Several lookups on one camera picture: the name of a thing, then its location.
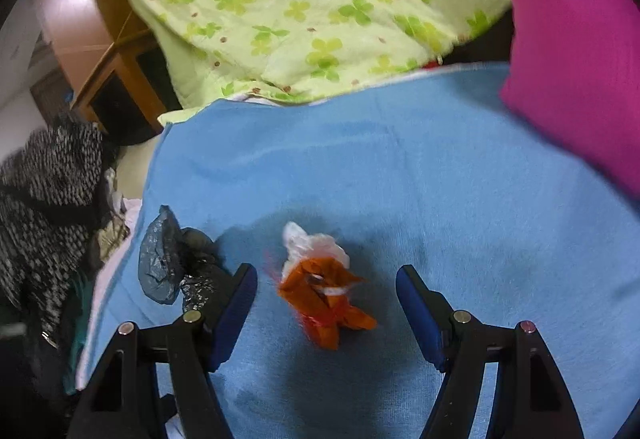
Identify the magenta pillow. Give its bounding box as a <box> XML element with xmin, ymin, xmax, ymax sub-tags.
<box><xmin>499</xmin><ymin>0</ymin><xmax>640</xmax><ymax>197</ymax></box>

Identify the black plastic bag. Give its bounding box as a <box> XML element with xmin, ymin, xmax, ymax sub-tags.
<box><xmin>138</xmin><ymin>205</ymin><xmax>236</xmax><ymax>315</ymax></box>

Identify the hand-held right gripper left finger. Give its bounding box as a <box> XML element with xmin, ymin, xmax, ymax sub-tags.
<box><xmin>65</xmin><ymin>263</ymin><xmax>259</xmax><ymax>439</ymax></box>

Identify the black puffer jacket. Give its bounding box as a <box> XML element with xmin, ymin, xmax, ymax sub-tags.
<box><xmin>0</xmin><ymin>294</ymin><xmax>83</xmax><ymax>439</ymax></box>

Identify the blue blanket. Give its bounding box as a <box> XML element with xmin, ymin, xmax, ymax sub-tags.
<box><xmin>75</xmin><ymin>62</ymin><xmax>640</xmax><ymax>439</ymax></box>

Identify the small patterned cloth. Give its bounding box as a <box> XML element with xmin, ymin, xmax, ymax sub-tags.
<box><xmin>97</xmin><ymin>219</ymin><xmax>131</xmax><ymax>264</ymax></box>

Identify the black white floral garment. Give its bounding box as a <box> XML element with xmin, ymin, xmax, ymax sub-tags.
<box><xmin>0</xmin><ymin>116</ymin><xmax>108</xmax><ymax>335</ymax></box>

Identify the green floral quilt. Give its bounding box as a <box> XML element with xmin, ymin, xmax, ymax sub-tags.
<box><xmin>122</xmin><ymin>0</ymin><xmax>513</xmax><ymax>104</ymax></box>

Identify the teal cloth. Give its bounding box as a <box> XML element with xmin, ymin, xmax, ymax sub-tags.
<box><xmin>64</xmin><ymin>269</ymin><xmax>97</xmax><ymax>392</ymax></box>

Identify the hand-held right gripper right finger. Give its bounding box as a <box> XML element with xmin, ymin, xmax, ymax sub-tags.
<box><xmin>396</xmin><ymin>264</ymin><xmax>586</xmax><ymax>439</ymax></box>

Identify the wooden cabinet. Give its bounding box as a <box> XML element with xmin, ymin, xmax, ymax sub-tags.
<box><xmin>30</xmin><ymin>0</ymin><xmax>168</xmax><ymax>140</ymax></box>

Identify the orange white plastic bag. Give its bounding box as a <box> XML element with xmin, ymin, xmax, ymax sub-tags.
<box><xmin>276</xmin><ymin>220</ymin><xmax>377</xmax><ymax>351</ymax></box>

